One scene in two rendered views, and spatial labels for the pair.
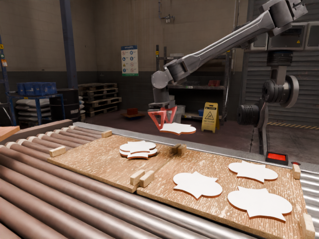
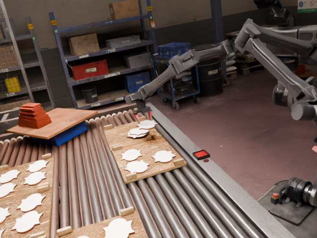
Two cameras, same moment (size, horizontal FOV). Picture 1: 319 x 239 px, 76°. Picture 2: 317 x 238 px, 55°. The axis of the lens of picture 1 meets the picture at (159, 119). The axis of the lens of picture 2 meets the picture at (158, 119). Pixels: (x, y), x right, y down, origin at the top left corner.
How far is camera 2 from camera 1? 1.62 m
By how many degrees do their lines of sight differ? 45
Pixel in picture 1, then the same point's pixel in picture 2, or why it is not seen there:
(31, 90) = (167, 53)
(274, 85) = (276, 89)
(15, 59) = (167, 13)
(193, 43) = not seen: outside the picture
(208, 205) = (121, 162)
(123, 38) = not seen: outside the picture
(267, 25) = (171, 73)
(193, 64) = (147, 90)
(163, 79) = (129, 100)
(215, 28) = not seen: outside the picture
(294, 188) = (162, 167)
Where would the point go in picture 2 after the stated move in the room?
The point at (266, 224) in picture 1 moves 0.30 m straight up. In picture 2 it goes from (126, 173) to (114, 122)
